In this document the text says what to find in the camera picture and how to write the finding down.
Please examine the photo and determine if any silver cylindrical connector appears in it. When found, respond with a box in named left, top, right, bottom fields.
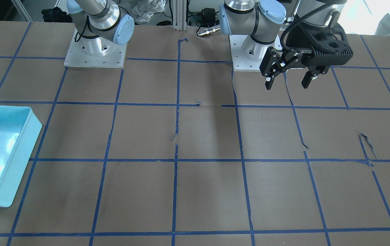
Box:
left=196, top=25, right=221, bottom=38

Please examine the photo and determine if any aluminium frame post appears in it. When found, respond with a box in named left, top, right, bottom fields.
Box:
left=169, top=0, right=189, bottom=31

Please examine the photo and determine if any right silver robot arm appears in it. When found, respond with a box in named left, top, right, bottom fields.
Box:
left=66, top=0, right=135, bottom=57

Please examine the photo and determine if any black power adapter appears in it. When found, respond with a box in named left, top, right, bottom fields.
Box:
left=200, top=8, right=216, bottom=27

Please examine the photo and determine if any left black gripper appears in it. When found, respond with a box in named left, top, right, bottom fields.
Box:
left=259, top=21, right=354, bottom=90

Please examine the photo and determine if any light blue plastic bin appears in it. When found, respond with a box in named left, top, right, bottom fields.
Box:
left=0, top=105, right=42, bottom=207

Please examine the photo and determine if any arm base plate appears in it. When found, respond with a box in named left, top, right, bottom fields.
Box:
left=229, top=35, right=282, bottom=72
left=64, top=30, right=127, bottom=69

